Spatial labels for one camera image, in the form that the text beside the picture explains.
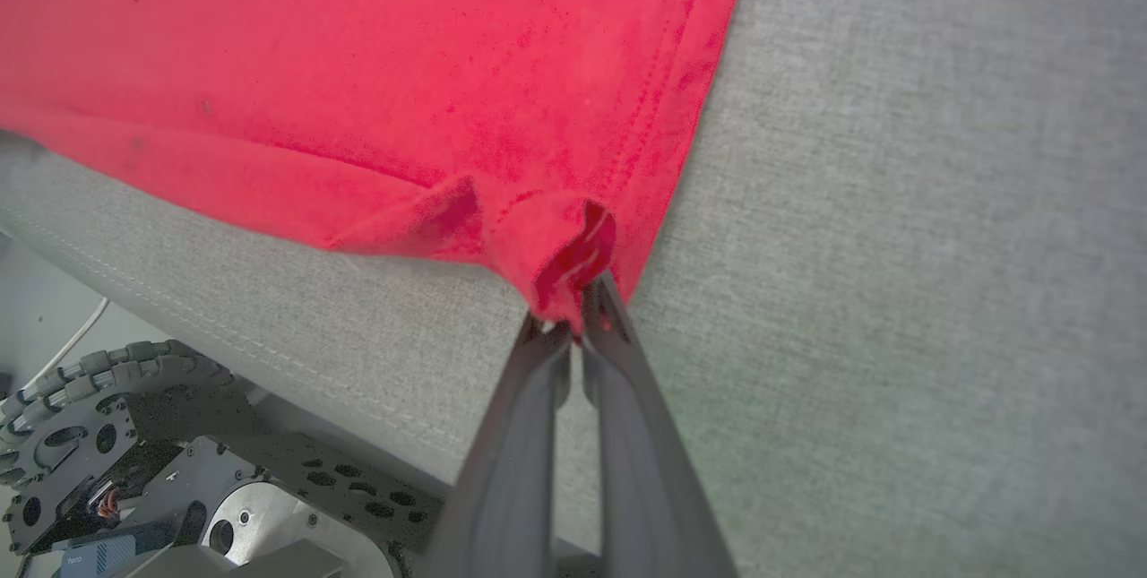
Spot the red and white jersey garment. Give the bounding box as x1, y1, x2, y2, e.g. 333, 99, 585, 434
0, 0, 763, 330

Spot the grey omni wheel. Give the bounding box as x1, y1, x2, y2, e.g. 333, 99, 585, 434
0, 341, 238, 554

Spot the white floor cable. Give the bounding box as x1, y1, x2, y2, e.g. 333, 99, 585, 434
20, 296, 110, 393

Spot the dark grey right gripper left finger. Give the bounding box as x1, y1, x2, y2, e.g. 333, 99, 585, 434
421, 314, 574, 578

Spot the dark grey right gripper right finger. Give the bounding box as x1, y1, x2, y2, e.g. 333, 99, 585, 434
581, 273, 741, 578

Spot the grey fabric sofa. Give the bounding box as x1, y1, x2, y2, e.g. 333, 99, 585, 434
0, 0, 1147, 578

